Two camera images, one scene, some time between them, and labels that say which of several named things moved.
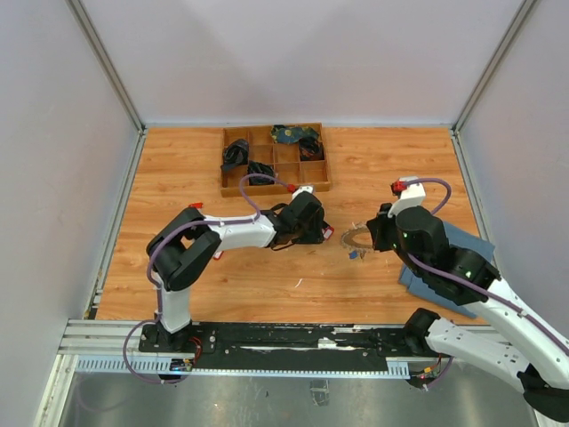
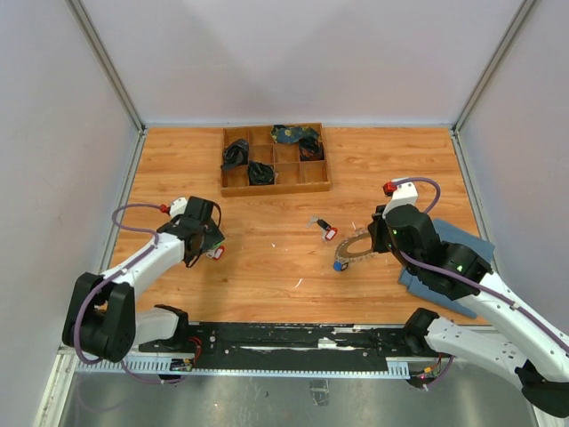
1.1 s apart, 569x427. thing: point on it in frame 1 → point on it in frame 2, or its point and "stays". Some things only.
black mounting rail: (285, 347) stays
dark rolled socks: (236, 156) stays
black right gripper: (378, 225) stays
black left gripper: (315, 236) → (212, 237)
